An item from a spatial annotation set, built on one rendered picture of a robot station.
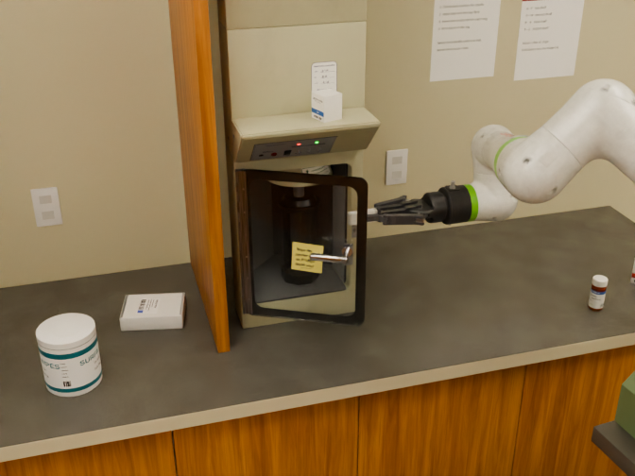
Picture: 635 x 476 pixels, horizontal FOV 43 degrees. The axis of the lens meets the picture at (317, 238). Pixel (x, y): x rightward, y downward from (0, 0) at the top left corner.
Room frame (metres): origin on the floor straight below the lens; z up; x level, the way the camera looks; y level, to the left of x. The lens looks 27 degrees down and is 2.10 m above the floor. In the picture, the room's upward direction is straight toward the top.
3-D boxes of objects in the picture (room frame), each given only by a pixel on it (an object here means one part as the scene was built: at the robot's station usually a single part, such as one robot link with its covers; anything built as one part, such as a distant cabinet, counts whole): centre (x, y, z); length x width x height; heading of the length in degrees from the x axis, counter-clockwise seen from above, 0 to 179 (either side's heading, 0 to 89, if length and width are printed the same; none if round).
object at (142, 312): (1.82, 0.43, 0.96); 0.16 x 0.12 x 0.04; 94
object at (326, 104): (1.76, -0.02, 1.54); 0.05 x 0.05 x 0.06; 35
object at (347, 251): (1.68, -0.03, 1.20); 0.10 x 0.05 x 0.03; 79
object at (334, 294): (1.73, 0.03, 1.19); 0.30 x 0.01 x 0.40; 79
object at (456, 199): (1.79, -0.33, 1.28); 0.09 x 0.06 x 0.12; 16
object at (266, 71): (1.93, 0.08, 1.33); 0.32 x 0.25 x 0.77; 106
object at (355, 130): (1.75, 0.03, 1.46); 0.32 x 0.11 x 0.10; 106
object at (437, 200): (1.77, -0.26, 1.28); 0.09 x 0.08 x 0.07; 106
